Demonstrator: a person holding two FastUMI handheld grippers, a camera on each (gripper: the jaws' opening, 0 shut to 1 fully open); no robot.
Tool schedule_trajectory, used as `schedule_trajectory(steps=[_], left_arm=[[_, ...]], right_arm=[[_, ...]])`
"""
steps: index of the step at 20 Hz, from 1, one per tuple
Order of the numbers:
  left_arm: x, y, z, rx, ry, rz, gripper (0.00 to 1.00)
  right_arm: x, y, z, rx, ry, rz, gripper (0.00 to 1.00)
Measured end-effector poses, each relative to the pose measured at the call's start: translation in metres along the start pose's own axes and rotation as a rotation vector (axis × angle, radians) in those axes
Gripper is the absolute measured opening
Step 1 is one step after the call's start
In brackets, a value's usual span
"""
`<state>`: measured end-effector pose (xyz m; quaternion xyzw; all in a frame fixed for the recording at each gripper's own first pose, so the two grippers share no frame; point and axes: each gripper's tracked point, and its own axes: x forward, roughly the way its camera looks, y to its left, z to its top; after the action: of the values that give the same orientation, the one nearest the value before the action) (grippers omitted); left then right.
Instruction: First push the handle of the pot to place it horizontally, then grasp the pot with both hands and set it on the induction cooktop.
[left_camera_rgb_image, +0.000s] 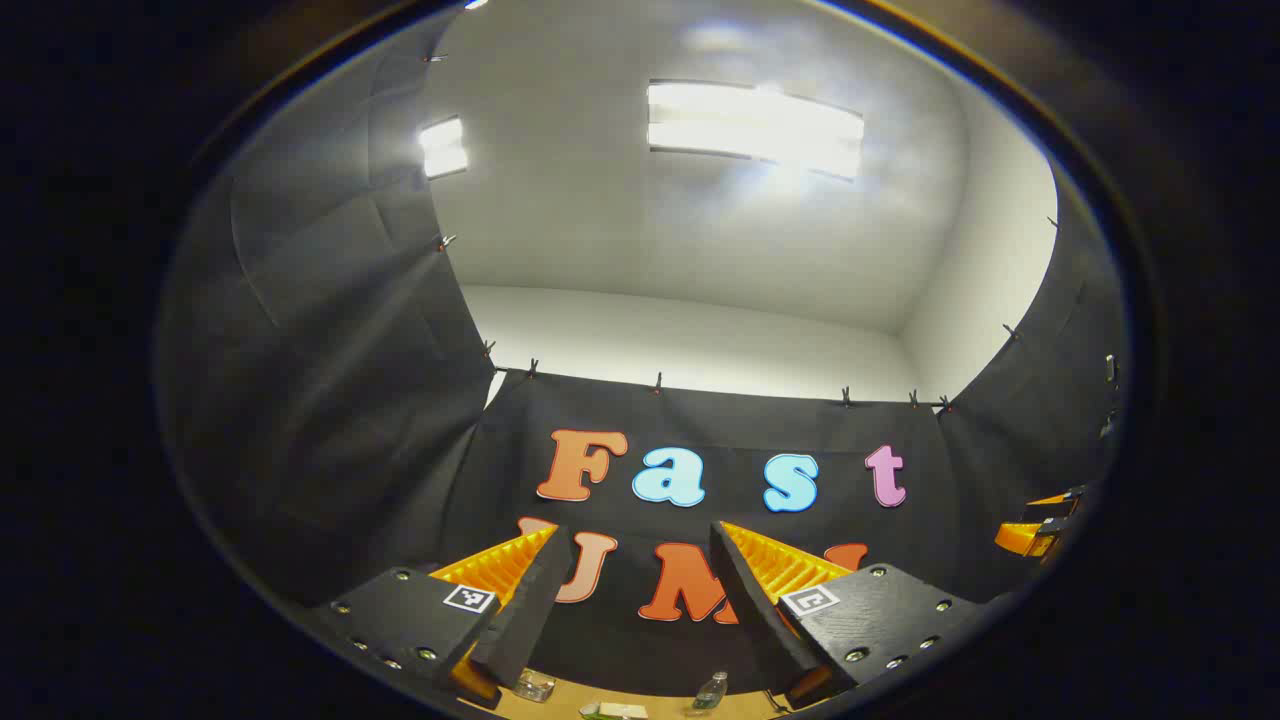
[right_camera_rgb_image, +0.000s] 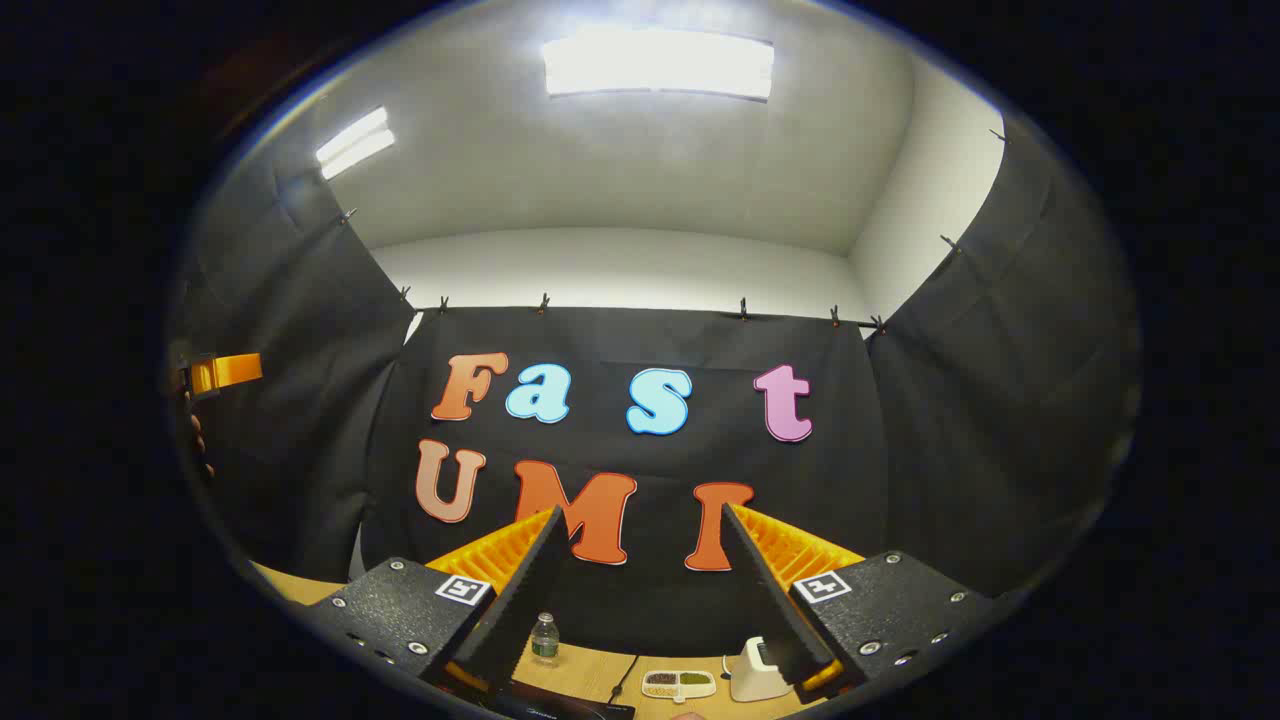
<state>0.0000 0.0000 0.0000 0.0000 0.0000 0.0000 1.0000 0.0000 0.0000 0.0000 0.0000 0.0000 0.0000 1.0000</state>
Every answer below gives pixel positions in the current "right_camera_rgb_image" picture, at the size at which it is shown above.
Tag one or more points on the black backdrop cloth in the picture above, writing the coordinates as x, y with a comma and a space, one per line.
850, 480

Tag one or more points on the white toaster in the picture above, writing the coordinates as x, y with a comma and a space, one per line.
752, 678

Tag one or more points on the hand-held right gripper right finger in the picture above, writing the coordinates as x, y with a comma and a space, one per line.
770, 600

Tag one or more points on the white divided dish of beans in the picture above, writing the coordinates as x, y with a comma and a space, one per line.
678, 685

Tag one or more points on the black induction cooktop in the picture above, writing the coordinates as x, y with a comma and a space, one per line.
570, 711

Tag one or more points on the rectangular ceiling light panel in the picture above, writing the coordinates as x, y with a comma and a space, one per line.
355, 143
660, 62

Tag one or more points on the clear plastic water bottle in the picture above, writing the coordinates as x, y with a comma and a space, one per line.
545, 642

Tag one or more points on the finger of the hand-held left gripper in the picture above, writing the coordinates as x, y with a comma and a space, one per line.
228, 372

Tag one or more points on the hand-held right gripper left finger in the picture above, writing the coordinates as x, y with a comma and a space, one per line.
530, 600

